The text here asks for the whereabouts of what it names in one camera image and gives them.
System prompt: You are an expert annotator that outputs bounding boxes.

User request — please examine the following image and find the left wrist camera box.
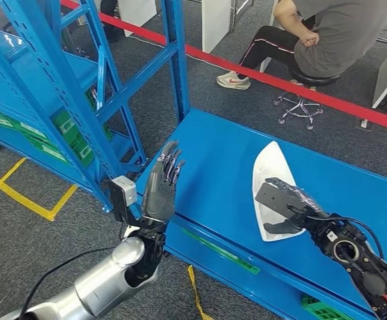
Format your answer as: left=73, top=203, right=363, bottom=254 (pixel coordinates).
left=108, top=175, right=138, bottom=224

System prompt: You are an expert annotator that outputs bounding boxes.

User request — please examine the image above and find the person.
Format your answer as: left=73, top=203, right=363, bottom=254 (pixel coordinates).
left=100, top=0, right=124, bottom=43
left=217, top=0, right=387, bottom=91

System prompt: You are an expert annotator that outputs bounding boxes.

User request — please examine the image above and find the blue metal shelf rack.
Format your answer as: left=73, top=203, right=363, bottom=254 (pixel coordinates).
left=0, top=0, right=147, bottom=214
left=60, top=0, right=387, bottom=320

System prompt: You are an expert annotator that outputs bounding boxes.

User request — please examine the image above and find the black stool chrome base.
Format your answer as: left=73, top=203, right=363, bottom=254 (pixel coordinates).
left=273, top=68, right=341, bottom=131

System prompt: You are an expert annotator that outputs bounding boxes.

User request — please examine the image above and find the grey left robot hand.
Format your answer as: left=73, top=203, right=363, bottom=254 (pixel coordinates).
left=141, top=140, right=186, bottom=224

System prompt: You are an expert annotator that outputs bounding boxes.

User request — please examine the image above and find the white curved plastic part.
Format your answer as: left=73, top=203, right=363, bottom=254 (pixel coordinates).
left=252, top=141, right=306, bottom=243

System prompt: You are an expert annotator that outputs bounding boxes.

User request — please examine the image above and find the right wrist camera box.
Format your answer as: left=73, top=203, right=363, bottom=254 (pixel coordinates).
left=255, top=182, right=306, bottom=221

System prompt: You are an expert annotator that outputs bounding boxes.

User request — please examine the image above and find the red barrier tape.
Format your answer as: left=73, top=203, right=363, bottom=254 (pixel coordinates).
left=61, top=0, right=387, bottom=135

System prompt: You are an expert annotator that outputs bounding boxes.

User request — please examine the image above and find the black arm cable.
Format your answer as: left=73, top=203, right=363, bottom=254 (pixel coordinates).
left=286, top=203, right=385, bottom=261
left=19, top=246, right=117, bottom=320

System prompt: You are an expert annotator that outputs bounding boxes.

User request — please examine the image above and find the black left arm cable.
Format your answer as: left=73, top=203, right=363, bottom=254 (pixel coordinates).
left=19, top=246, right=117, bottom=320

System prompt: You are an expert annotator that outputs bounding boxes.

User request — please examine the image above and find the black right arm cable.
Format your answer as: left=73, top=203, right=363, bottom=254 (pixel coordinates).
left=286, top=203, right=385, bottom=261

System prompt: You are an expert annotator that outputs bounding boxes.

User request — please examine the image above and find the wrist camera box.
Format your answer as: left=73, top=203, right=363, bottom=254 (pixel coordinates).
left=108, top=175, right=138, bottom=224
left=255, top=182, right=306, bottom=221

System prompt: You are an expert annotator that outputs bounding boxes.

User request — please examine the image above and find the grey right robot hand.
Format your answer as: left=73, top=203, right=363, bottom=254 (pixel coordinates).
left=264, top=177, right=324, bottom=236

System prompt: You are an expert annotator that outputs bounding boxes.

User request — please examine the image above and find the white desk panel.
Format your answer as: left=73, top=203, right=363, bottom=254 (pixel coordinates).
left=202, top=0, right=231, bottom=54
left=117, top=0, right=157, bottom=37

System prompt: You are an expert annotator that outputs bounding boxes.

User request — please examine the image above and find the yellow floor tape outline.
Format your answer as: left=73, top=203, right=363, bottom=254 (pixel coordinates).
left=0, top=157, right=78, bottom=222
left=187, top=265, right=214, bottom=320

